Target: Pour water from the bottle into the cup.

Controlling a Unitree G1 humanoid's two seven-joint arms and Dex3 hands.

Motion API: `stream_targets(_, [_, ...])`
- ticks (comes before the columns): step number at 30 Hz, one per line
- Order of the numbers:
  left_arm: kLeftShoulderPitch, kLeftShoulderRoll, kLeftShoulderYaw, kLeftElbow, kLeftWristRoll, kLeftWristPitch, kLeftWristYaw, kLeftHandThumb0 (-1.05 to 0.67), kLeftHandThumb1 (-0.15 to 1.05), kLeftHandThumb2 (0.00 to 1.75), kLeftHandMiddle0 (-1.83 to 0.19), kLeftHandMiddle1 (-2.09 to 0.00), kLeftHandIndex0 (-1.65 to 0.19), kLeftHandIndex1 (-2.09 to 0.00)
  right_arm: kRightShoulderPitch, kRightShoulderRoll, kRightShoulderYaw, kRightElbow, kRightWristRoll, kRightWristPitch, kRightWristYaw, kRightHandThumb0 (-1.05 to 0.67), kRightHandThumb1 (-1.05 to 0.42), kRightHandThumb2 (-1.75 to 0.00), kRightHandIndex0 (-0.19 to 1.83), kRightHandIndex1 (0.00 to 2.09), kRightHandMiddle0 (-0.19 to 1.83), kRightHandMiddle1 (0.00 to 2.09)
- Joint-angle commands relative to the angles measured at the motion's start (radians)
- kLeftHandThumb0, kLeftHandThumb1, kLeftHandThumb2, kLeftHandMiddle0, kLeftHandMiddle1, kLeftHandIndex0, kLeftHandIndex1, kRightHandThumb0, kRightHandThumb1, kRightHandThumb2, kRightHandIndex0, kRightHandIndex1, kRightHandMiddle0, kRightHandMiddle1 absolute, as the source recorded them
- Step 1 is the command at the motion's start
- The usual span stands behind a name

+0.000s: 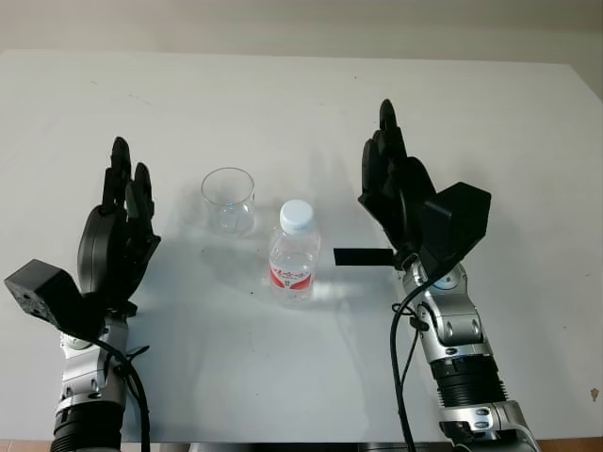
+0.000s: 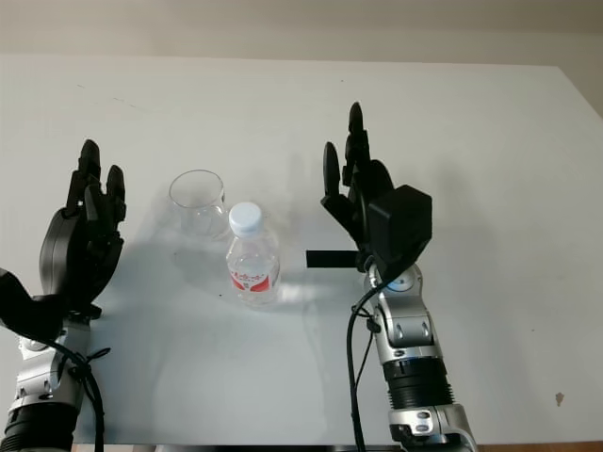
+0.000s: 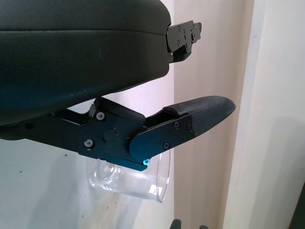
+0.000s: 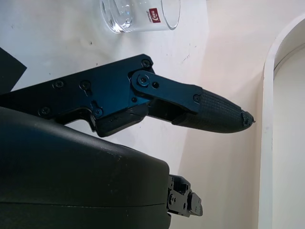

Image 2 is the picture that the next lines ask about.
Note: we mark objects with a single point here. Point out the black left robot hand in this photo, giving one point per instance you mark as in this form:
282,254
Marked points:
66,245

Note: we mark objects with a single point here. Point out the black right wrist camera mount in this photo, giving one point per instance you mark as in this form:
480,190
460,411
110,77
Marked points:
400,221

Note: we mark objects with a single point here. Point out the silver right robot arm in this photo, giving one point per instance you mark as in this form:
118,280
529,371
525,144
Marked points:
414,329

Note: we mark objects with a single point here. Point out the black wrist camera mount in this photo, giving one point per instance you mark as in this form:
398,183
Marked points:
400,221
28,311

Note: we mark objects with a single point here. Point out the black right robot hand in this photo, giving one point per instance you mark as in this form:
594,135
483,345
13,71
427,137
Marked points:
351,207

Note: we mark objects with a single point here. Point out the clear water bottle red label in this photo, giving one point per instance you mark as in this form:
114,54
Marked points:
252,268

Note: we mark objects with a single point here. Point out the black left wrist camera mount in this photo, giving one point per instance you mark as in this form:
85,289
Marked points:
28,311

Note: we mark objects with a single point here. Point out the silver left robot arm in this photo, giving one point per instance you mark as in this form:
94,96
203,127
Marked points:
37,381

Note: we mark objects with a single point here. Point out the clear plastic cup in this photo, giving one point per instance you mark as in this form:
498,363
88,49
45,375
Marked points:
198,212

